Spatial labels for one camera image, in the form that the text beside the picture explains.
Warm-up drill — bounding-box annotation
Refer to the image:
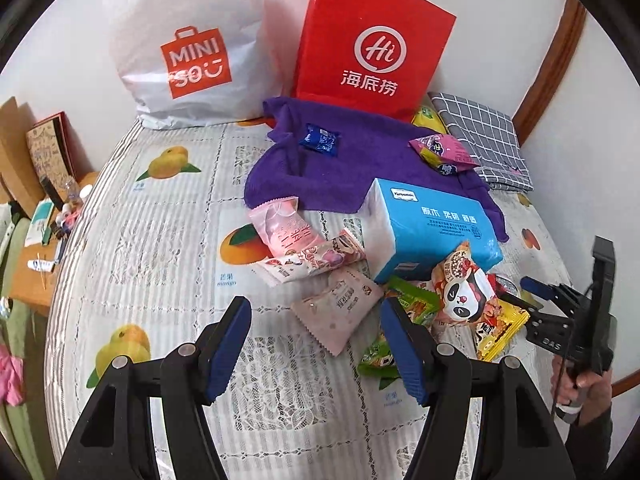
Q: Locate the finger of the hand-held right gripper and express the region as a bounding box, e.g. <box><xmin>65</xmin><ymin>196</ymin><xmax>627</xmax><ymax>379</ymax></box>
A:
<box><xmin>502</xmin><ymin>296</ymin><xmax>543</xmax><ymax>322</ymax></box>
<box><xmin>519</xmin><ymin>276</ymin><xmax>576</xmax><ymax>313</ymax></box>

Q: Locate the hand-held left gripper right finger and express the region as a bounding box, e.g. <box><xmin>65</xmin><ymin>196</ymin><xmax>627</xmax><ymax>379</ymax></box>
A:
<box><xmin>379</xmin><ymin>299</ymin><xmax>576</xmax><ymax>480</ymax></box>

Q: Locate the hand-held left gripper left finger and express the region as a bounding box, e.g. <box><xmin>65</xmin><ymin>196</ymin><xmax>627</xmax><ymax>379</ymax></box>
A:
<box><xmin>56</xmin><ymin>296</ymin><xmax>253</xmax><ymax>480</ymax></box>

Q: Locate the panda print snack packet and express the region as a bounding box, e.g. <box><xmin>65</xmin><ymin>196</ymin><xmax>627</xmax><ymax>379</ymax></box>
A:
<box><xmin>431</xmin><ymin>241</ymin><xmax>501</xmax><ymax>333</ymax></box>

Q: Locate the pale pink snowflake packet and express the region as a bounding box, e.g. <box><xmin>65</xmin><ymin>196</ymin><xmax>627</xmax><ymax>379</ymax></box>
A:
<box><xmin>291</xmin><ymin>266</ymin><xmax>385</xmax><ymax>357</ymax></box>

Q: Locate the pink berry print packet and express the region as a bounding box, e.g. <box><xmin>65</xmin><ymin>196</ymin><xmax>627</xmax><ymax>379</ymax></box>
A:
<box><xmin>257</xmin><ymin>229</ymin><xmax>369</xmax><ymax>288</ymax></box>

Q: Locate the person's right hand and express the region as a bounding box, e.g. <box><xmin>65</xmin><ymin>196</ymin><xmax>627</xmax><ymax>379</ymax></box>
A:
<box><xmin>551</xmin><ymin>355</ymin><xmax>614</xmax><ymax>426</ymax></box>

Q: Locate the fruit print bed sheet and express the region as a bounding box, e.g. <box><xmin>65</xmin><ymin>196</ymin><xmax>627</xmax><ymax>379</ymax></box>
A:
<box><xmin>44</xmin><ymin>110</ymin><xmax>576</xmax><ymax>480</ymax></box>

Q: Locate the blue tissue pack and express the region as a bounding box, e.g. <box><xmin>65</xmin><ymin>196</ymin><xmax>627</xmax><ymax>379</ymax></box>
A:
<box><xmin>361</xmin><ymin>177</ymin><xmax>503</xmax><ymax>285</ymax></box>

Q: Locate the grey checked cloth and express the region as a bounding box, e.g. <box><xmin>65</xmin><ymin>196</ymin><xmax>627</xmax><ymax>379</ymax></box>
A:
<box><xmin>430</xmin><ymin>91</ymin><xmax>535</xmax><ymax>192</ymax></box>

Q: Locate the pink purple snack packet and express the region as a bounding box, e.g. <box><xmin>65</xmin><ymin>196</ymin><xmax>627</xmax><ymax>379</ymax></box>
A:
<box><xmin>407</xmin><ymin>132</ymin><xmax>478</xmax><ymax>171</ymax></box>

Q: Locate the purple towel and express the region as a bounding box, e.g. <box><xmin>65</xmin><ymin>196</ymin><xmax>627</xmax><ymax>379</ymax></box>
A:
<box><xmin>244</xmin><ymin>96</ymin><xmax>511</xmax><ymax>243</ymax></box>

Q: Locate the yellow green snack packet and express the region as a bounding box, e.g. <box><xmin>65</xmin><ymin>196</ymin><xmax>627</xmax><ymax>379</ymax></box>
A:
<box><xmin>411</xmin><ymin>104</ymin><xmax>447</xmax><ymax>133</ymax></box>

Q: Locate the wooden side table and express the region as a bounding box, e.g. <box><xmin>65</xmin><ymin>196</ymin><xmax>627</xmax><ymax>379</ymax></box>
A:
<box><xmin>9</xmin><ymin>171</ymin><xmax>101</xmax><ymax>317</ymax></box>

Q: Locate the pink cloth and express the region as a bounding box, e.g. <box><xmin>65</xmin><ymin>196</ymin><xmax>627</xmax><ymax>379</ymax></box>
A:
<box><xmin>0</xmin><ymin>344</ymin><xmax>27</xmax><ymax>407</ymax></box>

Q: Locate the blue candy packet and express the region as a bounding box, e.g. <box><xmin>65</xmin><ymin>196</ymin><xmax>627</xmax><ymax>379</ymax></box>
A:
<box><xmin>298</xmin><ymin>122</ymin><xmax>342</xmax><ymax>157</ymax></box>

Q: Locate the teal carton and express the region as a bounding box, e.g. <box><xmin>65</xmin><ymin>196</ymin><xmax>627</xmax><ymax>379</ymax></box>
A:
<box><xmin>26</xmin><ymin>197</ymin><xmax>57</xmax><ymax>247</ymax></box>

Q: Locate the green cloth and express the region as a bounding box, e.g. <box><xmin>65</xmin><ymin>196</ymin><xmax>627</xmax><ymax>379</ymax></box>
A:
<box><xmin>0</xmin><ymin>202</ymin><xmax>48</xmax><ymax>480</ymax></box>

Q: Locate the patterned paper box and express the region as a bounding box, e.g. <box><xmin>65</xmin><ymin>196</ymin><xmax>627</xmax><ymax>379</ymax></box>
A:
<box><xmin>26</xmin><ymin>111</ymin><xmax>78</xmax><ymax>192</ymax></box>

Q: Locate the brown cardboard box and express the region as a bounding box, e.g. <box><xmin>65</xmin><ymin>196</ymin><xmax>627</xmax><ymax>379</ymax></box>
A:
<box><xmin>0</xmin><ymin>96</ymin><xmax>46</xmax><ymax>216</ymax></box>

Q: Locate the red paper bag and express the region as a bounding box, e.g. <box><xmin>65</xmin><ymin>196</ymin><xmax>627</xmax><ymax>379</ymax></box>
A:
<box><xmin>290</xmin><ymin>0</ymin><xmax>458</xmax><ymax>123</ymax></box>

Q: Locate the white plastic shopping bag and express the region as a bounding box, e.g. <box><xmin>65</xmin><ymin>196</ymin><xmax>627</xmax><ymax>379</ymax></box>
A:
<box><xmin>100</xmin><ymin>0</ymin><xmax>281</xmax><ymax>131</ymax></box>

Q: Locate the wooden bed frame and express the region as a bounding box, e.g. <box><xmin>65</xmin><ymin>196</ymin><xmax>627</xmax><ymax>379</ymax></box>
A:
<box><xmin>512</xmin><ymin>0</ymin><xmax>640</xmax><ymax>398</ymax></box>

